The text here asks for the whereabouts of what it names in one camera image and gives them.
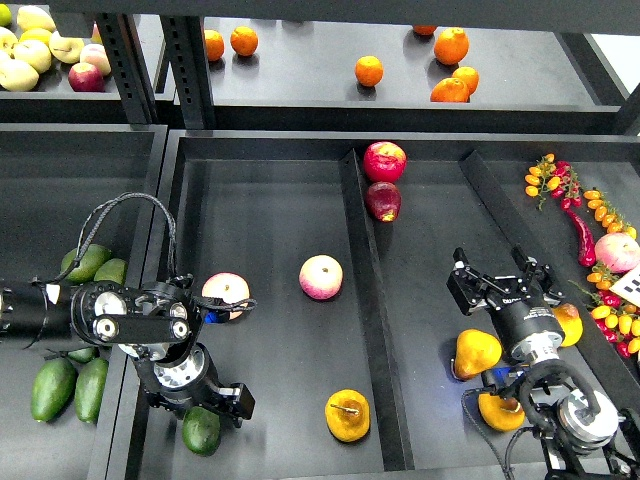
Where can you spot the black upright post right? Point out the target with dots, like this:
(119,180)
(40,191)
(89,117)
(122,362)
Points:
(186,50)

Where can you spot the orange behind front one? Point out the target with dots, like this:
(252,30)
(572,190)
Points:
(469,76)

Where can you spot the pink apple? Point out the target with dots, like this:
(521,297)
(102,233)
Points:
(321,277)
(229,287)

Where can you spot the cherry tomato bunch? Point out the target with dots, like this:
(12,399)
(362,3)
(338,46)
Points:
(617,319)
(555,179)

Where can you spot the dark red apple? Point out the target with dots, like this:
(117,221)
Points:
(383,201)

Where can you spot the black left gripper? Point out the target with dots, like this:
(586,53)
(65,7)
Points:
(191,382)

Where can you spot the white marker tag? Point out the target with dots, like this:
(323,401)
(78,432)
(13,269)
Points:
(628,287)

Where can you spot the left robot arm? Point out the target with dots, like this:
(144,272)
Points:
(157,325)

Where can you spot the black upright post left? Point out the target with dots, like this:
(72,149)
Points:
(122,45)

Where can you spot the yellow pear by divider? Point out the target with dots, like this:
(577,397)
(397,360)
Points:
(569,319)

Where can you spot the orange front right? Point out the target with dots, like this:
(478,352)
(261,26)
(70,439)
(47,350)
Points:
(452,90)

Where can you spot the orange under beam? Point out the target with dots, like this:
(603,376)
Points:
(424,30)

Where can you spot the upper cherry tomato bunch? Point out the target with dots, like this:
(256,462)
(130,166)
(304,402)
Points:
(555,179)

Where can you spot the orange far left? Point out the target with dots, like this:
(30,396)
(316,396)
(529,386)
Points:
(214,43)

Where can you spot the green avocado dark flat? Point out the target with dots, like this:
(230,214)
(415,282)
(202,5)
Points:
(83,356)

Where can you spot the black left tray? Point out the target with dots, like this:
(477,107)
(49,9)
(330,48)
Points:
(52,176)

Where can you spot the large orange right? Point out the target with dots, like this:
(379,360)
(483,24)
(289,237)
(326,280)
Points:
(451,46)

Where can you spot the green avocado top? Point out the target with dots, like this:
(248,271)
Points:
(95,256)

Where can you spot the pale yellow apple front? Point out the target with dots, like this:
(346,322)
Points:
(18,76)

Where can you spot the pink apple left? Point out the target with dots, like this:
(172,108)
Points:
(229,287)

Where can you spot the pink apple right tray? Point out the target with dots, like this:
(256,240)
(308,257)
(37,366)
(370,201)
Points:
(617,251)

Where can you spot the red apple on shelf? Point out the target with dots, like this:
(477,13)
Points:
(85,77)

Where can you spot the large black divided tray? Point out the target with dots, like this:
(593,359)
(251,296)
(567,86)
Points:
(261,203)

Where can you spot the red chili pepper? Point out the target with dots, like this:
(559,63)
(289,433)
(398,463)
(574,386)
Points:
(586,244)

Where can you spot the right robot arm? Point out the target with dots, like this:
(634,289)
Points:
(526,386)

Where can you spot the black upright post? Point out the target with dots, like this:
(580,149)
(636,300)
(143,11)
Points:
(186,50)
(122,45)

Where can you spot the pink apple centre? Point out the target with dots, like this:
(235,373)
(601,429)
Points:
(321,277)

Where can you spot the bright red apple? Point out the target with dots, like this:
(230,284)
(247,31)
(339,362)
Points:
(384,161)

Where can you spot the yellow pear front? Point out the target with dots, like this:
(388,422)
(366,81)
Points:
(501,414)

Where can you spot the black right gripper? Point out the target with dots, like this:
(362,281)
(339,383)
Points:
(526,327)

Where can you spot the orange centre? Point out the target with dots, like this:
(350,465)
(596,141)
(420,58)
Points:
(368,71)

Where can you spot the yellow apple on shelf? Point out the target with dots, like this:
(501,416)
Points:
(66,49)

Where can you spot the lower cherry tomato bunch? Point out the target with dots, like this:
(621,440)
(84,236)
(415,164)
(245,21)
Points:
(617,319)

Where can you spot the pale peach on shelf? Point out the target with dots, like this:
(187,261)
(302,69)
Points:
(95,54)

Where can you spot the orange cherry tomato vine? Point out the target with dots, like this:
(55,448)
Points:
(607,215)

